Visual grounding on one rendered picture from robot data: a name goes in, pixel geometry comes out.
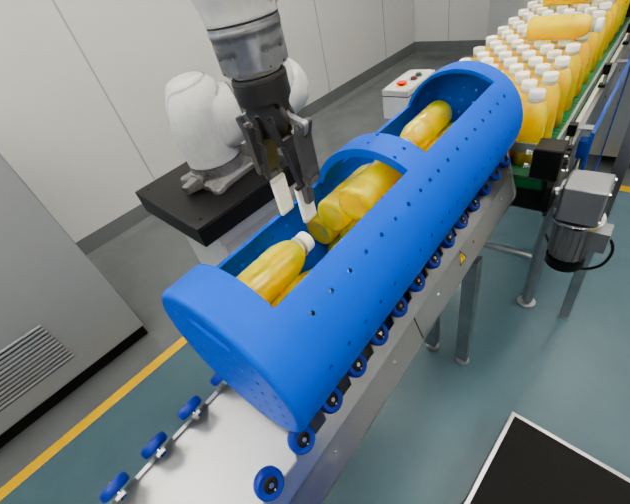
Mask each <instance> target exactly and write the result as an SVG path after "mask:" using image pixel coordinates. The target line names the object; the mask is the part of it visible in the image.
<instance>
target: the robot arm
mask: <svg viewBox="0 0 630 504"><path fill-rule="evenodd" d="M190 1H191V2H192V4H193V5H194V7H195V8H196V10H197V11H198V13H199V15H200V17H201V19H202V20H203V23H204V25H205V28H206V30H207V33H208V34H207V35H208V38H209V40H210V41H211V44H212V47H213V50H214V53H215V55H216V58H217V61H218V64H219V67H220V70H221V73H222V74H223V76H225V77H227V78H229V80H227V81H225V82H216V81H215V79H214V78H213V77H212V76H210V75H208V74H206V73H204V72H198V71H190V72H186V73H183V74H181V75H179V76H177V77H175V78H173V79H172V80H170V81H169V82H168V83H167V85H166V89H165V96H164V102H165V111H166V116H167V120H168V124H169V127H170V130H171V132H172V134H173V137H174V139H175V141H176V143H177V145H178V147H179V149H180V151H181V153H182V155H183V156H184V158H185V159H186V161H187V163H188V165H189V167H190V170H191V172H189V173H187V174H186V175H184V176H182V177H181V182H182V184H184V185H183V186H182V190H183V191H184V192H185V193H186V194H187V195H190V194H192V193H194V192H196V191H198V190H200V189H205V190H208V191H211V192H212V193H214V194H215V195H221V194H223V193H224V192H225V191H226V190H227V188H228V187H230V186H231V185H232V184H233V183H235V182H236V181H237V180H239V179H240V178H241V177H243V176H244V175H245V174H246V173H248V172H249V171H250V170H252V169H253V168H255V169H256V172H257V174H259V175H262V174H263V175H265V178H266V179H267V180H269V183H270V186H271V189H272V192H273V194H274V196H275V199H276V202H277V205H278V208H279V211H280V214H281V215H282V216H284V215H285V214H287V213H288V212H289V211H290V210H291V209H292V208H294V204H293V201H292V198H291V194H290V191H289V187H288V184H287V181H286V177H285V174H284V173H282V172H281V171H282V170H283V169H282V168H279V160H278V151H277V148H280V149H281V151H282V153H283V155H284V158H285V160H286V162H287V164H288V166H289V169H290V171H291V173H292V175H293V177H294V180H295V182H296V184H297V185H296V186H295V187H294V191H295V194H296V198H297V201H298V205H299V209H300V212H301V216H302V219H303V223H308V222H309V221H310V220H311V219H312V218H313V217H314V216H315V215H316V214H317V212H316V208H315V204H314V200H315V196H314V193H313V188H312V185H313V184H315V183H316V182H317V181H318V180H319V179H320V178H321V175H320V171H319V166H318V162H317V157H316V152H315V148H314V143H313V139H312V134H311V131H312V120H311V118H310V117H308V116H307V117H305V118H304V119H302V118H300V117H298V116H296V114H297V113H298V112H299V111H300V110H301V109H302V108H303V107H304V106H305V104H306V102H307V99H308V97H309V84H308V80H307V77H306V75H305V73H304V71H303V70H302V68H301V67H300V65H299V64H298V63H296V62H295V61H294V60H292V59H290V58H288V52H287V47H286V43H285V39H284V34H283V30H282V26H281V18H280V14H279V13H278V7H277V1H278V0H190ZM286 136H287V137H286ZM285 137H286V138H285ZM283 138H284V139H283ZM282 139H283V140H282ZM244 140H245V141H246V144H247V147H248V150H249V152H250V155H251V157H248V156H244V155H243V154H242V152H241V150H240V148H239V144H241V143H242V142H243V141H244ZM262 163H263V165H261V164H262ZM280 172H281V173H280ZM279 173H280V174H279ZM278 174H279V175H278Z"/></svg>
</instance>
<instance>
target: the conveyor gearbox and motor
mask: <svg viewBox="0 0 630 504"><path fill-rule="evenodd" d="M616 181H617V178H616V175H615V174H609V173H602V172H594V171H587V170H579V169H573V170H572V171H571V173H570V174H569V175H568V178H567V179H564V180H563V182H562V184H561V186H560V187H559V186H557V189H556V191H555V194H554V198H553V199H555V200H556V201H555V206H554V207H555V208H554V209H553V210H552V213H551V217H552V219H553V221H554V223H553V227H552V230H551V234H550V237H549V238H548V235H547V233H546V234H545V237H546V240H547V243H548V244H547V250H546V254H545V258H544V260H545V262H546V264H547V265H548V266H549V267H551V268H552V269H554V270H557V271H560V272H568V273H570V272H576V271H578V270H591V269H596V268H599V267H601V266H603V265H604V264H606V263H607V262H608V261H609V260H610V258H611V257H612V255H613V253H614V249H615V247H614V242H613V240H612V239H610V237H611V235H612V232H613V229H614V225H613V224H608V223H606V221H607V216H606V214H605V210H606V207H607V205H608V202H609V200H610V197H611V195H612V192H613V189H614V186H615V184H616ZM608 242H610V245H611V250H610V253H609V255H608V257H607V258H606V259H605V260H604V261H603V262H602V263H601V264H599V265H596V266H593V267H583V265H584V262H585V259H586V256H588V254H589V251H592V252H596V253H600V254H603V253H604V252H605V249H606V247H607V244H608Z"/></svg>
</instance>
